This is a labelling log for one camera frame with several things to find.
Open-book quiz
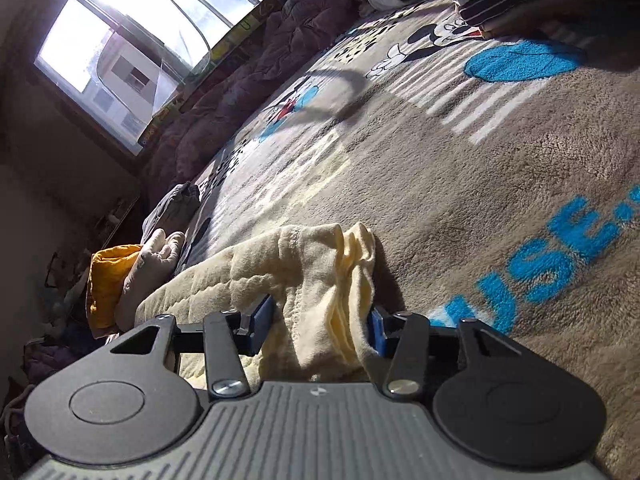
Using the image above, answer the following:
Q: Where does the beige folded garment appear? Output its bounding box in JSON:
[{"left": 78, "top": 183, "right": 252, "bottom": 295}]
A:
[{"left": 115, "top": 229, "right": 186, "bottom": 332}]

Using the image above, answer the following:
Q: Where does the purple crumpled quilt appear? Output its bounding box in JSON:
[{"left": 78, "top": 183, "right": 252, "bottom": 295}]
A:
[{"left": 142, "top": 0, "right": 359, "bottom": 203}]

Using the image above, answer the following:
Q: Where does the mustard yellow folded garment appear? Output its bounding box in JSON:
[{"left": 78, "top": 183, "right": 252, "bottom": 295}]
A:
[{"left": 86, "top": 244, "right": 142, "bottom": 338}]

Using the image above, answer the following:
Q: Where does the window with frame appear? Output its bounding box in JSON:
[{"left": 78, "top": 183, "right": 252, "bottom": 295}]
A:
[{"left": 35, "top": 0, "right": 264, "bottom": 155}]

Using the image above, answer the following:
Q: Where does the cluttered dark side shelf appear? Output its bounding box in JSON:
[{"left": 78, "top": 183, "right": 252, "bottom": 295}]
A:
[{"left": 42, "top": 195, "right": 139, "bottom": 324}]

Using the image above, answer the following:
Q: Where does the purple bag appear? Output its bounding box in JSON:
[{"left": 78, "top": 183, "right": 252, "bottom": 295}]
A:
[{"left": 22, "top": 338, "right": 78, "bottom": 385}]

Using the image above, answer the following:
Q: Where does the grey folded garment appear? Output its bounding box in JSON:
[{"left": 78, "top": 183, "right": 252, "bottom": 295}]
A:
[{"left": 141, "top": 181, "right": 201, "bottom": 245}]

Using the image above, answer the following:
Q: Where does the Mickey Mouse fleece blanket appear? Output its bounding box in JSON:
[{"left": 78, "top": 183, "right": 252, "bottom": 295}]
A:
[{"left": 182, "top": 0, "right": 639, "bottom": 479}]

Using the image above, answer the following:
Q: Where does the cream quilted garment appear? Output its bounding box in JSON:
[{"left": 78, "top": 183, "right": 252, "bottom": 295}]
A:
[{"left": 134, "top": 223, "right": 388, "bottom": 389}]

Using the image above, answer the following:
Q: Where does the colourful alphabet foam mat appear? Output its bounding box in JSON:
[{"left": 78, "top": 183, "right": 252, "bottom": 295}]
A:
[{"left": 138, "top": 0, "right": 283, "bottom": 148}]

